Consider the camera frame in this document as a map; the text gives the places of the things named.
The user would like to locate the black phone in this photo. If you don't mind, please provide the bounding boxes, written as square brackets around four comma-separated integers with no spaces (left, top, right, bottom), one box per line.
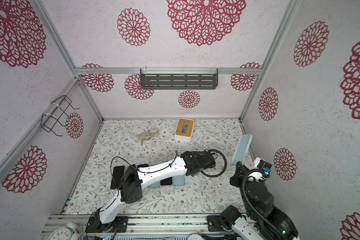
[160,177,173,186]

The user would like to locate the white wooden-top tissue box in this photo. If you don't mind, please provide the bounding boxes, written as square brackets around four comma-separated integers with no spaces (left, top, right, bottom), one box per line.
[175,119,195,143]

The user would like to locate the black corrugated left cable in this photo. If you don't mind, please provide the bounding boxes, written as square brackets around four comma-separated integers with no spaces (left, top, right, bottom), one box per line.
[200,149,228,178]

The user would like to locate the light blue phone case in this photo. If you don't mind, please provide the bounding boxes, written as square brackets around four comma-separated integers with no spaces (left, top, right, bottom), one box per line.
[148,182,161,189]

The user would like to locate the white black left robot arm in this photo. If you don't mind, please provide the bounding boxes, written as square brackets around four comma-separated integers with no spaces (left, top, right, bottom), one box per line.
[85,150,220,233]

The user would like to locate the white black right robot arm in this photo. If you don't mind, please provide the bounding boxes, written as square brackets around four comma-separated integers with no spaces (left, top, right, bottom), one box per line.
[220,159,300,240]

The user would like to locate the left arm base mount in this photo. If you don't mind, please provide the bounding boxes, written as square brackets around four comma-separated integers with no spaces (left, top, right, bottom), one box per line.
[85,215,129,234]

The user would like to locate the aluminium front rail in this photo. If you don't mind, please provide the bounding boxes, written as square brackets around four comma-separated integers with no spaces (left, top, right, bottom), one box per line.
[38,214,233,240]

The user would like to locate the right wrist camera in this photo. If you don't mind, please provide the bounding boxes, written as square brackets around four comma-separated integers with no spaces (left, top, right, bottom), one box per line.
[254,157,272,183]

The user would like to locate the clear plastic bag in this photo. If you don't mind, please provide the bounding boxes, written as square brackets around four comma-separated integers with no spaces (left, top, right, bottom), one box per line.
[137,128,160,143]

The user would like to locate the grey slotted wall shelf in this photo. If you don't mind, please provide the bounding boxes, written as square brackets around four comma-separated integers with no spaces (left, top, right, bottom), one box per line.
[140,69,219,90]

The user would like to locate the white alarm clock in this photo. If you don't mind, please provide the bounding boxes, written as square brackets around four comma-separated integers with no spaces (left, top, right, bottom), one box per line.
[47,222,80,240]

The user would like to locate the black wire wall basket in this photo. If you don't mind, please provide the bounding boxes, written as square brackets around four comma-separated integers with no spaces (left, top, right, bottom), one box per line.
[40,95,79,137]

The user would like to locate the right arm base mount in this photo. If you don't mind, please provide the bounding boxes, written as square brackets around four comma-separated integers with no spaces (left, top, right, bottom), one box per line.
[207,205,243,232]

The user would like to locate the round white gauge dial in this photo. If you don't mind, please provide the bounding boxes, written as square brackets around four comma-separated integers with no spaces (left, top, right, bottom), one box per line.
[188,234,204,240]

